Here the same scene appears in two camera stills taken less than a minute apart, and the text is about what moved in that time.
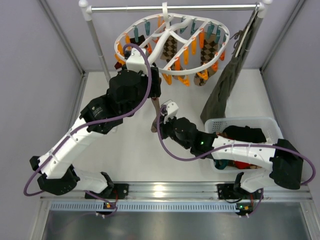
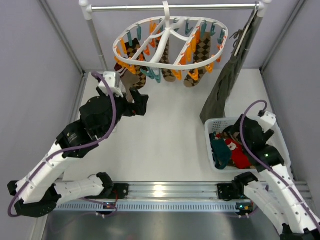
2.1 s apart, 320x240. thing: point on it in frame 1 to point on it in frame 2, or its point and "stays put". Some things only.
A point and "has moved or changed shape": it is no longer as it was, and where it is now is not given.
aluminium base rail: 202,191 stays put
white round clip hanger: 174,43 has moved or changed shape
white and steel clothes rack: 86,5 stays put
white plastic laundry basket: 268,125 stays put
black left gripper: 155,85 to 130,106
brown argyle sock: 170,49 to 168,74
